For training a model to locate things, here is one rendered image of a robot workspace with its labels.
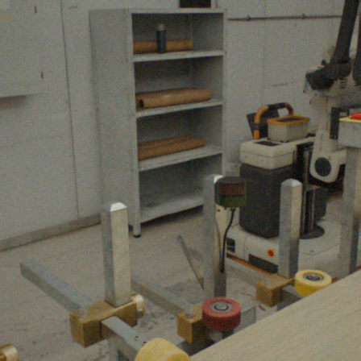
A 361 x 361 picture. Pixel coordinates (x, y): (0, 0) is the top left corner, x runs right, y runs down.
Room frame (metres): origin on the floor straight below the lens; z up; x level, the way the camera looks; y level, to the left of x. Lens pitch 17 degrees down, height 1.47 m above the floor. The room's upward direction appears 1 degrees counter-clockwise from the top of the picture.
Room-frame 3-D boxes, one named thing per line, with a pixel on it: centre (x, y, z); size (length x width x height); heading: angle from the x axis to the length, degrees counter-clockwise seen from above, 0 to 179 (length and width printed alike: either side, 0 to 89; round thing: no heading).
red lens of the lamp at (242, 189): (1.04, -0.11, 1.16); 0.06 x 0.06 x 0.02
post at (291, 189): (1.24, -0.27, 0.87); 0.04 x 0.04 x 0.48; 40
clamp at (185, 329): (1.06, -0.06, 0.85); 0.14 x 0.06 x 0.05; 130
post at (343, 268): (1.40, -0.47, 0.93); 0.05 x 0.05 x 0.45; 40
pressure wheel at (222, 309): (1.00, -0.09, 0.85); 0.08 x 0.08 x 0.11
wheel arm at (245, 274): (1.28, -0.18, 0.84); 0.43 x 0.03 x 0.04; 40
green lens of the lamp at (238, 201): (1.04, -0.11, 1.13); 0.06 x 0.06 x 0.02
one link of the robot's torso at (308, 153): (2.91, -0.87, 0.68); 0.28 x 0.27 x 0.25; 130
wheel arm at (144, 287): (1.16, 0.04, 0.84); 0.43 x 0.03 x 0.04; 40
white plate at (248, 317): (1.12, -0.08, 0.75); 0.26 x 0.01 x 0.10; 130
